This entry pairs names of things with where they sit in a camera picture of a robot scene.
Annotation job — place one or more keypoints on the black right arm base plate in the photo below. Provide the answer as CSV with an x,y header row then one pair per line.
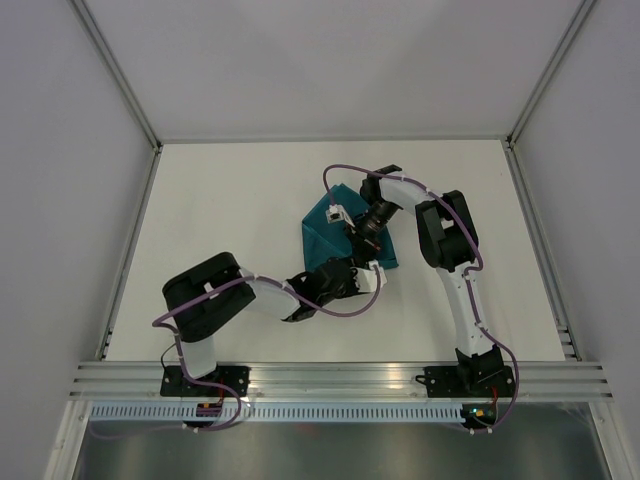
x,y
444,382

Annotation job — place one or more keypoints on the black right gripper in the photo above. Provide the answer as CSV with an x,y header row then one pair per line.
x,y
365,245

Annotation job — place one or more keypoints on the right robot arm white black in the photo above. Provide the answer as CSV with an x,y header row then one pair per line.
x,y
448,243

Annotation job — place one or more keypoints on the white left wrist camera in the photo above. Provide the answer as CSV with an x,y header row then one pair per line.
x,y
369,278

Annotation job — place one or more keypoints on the white slotted cable duct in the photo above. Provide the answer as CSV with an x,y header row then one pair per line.
x,y
414,412

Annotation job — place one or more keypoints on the teal cloth napkin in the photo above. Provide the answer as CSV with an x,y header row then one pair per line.
x,y
322,240

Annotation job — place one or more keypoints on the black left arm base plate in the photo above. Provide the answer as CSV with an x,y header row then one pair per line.
x,y
223,381

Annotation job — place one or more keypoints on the aluminium frame rail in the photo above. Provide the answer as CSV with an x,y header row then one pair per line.
x,y
563,381

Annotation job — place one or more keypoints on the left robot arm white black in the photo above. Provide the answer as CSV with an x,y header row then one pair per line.
x,y
209,295

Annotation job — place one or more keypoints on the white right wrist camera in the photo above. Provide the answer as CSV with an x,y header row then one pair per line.
x,y
337,213

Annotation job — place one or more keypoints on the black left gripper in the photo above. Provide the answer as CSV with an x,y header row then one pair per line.
x,y
353,287

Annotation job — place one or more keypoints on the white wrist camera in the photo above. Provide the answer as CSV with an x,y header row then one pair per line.
x,y
369,278
337,213

